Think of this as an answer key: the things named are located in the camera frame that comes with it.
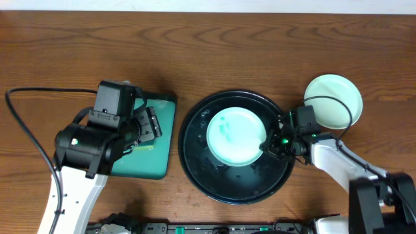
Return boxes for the round black serving tray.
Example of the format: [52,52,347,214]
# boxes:
[178,90,295,205]

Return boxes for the mint plate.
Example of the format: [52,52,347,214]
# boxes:
[206,107,267,167]
[304,74,363,129]

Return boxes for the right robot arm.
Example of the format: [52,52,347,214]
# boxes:
[260,106,415,233]

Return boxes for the green scouring sponge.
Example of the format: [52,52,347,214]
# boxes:
[135,139,155,150]

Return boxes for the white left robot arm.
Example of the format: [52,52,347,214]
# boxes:
[38,81,162,233]

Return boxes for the black rectangular soapy water tray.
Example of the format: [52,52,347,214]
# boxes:
[111,92,177,179]

